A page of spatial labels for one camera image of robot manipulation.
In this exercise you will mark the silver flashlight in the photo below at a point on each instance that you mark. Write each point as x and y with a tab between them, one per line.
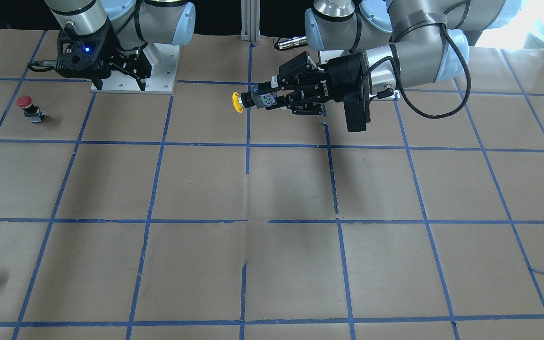
291	43

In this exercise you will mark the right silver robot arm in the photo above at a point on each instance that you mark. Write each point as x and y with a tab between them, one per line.
121	46

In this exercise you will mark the yellow push button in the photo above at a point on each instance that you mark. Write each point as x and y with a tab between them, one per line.
246	100

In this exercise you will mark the aluminium frame post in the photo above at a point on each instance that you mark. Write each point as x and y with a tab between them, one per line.
250	21

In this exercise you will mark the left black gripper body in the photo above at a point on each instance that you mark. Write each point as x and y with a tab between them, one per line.
343	78

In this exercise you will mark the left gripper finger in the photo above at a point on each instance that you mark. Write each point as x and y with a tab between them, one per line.
266	88
271	104

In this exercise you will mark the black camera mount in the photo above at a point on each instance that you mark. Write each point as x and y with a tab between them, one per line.
84	57
359	86

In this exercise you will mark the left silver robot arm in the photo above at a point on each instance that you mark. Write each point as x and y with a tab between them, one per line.
428	38

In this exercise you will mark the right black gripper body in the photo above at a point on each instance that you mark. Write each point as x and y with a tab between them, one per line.
107	51

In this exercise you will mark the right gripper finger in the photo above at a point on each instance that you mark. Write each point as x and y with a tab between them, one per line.
98	84
141	84

